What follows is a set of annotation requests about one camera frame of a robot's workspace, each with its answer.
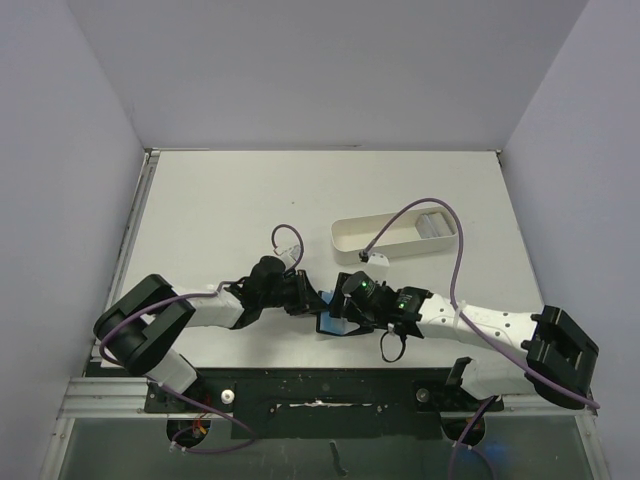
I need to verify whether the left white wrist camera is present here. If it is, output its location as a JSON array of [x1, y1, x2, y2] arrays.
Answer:
[[273, 244, 301, 264]]

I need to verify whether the stack of silver credit cards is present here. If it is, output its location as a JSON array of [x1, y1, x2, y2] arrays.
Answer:
[[415, 212, 455, 239]]

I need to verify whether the aluminium frame rail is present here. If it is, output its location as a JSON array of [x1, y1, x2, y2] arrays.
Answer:
[[58, 377, 148, 419]]

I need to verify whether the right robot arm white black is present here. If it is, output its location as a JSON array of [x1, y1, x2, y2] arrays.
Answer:
[[318, 271, 599, 410]]

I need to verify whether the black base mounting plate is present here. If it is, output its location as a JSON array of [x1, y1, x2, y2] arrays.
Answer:
[[142, 368, 487, 446]]

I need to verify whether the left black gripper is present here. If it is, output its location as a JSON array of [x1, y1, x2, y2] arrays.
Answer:
[[260, 269, 328, 315]]

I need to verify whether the black card holder wallet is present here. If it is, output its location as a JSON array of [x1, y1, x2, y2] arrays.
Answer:
[[316, 290, 373, 337]]

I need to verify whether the black wire loop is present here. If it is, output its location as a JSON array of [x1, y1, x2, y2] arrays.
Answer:
[[379, 329, 407, 362]]

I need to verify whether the white oblong plastic tray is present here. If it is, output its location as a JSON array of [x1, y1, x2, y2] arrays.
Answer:
[[331, 206, 458, 265]]

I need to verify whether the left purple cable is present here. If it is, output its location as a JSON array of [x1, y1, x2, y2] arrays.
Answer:
[[98, 224, 305, 455]]

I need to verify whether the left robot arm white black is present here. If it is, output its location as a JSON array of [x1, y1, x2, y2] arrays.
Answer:
[[93, 256, 328, 411]]

